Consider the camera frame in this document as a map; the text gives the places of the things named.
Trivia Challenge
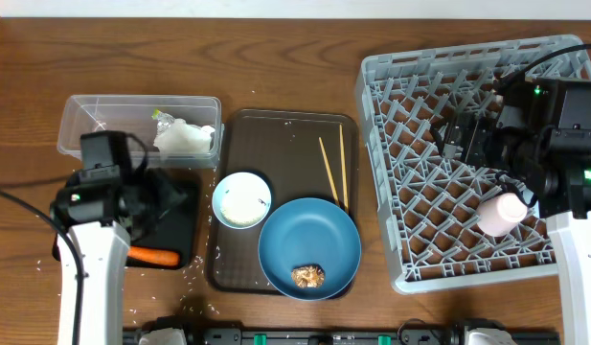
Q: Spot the white green wrapper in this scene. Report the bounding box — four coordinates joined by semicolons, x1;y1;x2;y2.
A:
152;109;216;154

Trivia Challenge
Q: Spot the orange carrot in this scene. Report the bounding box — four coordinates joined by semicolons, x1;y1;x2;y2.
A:
128;246;180;266

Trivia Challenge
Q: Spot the pink cup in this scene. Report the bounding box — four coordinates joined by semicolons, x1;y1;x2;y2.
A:
476;193;528;237

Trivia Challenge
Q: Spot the small light-blue rice bowl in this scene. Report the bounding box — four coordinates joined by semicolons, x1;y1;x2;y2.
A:
212;172;272;230

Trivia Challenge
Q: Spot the large blue plate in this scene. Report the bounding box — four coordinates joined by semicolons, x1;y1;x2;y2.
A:
258;197;362;301

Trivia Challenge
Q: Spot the brown food scrap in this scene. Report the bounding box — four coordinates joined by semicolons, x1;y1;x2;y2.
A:
291;264;325;288

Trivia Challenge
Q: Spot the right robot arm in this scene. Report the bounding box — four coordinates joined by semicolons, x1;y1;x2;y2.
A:
430;78;591;344

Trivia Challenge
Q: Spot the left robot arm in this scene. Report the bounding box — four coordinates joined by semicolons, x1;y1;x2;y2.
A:
50;130;188;344

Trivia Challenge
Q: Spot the grey dishwasher rack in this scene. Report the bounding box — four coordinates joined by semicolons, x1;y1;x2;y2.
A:
354;34;591;294

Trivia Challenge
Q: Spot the black tray bin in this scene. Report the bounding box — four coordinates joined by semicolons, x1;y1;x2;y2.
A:
52;167;200;270

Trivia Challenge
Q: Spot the right wooden chopstick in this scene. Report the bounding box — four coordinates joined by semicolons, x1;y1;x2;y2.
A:
339;124;350;214

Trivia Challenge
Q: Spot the wooden chopstick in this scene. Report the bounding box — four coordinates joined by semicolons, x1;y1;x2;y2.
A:
339;124;350;214
318;137;340;207

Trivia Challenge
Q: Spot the clear plastic bin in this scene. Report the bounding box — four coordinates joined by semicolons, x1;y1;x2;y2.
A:
57;95;223;169

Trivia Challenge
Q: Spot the left wooden chopstick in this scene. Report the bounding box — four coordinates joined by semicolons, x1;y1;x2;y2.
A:
318;137;340;207

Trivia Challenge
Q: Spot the brown serving tray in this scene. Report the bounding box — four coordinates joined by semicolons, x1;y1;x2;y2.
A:
205;109;358;294

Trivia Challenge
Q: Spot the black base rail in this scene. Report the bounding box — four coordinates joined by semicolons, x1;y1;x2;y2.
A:
123;316;561;345

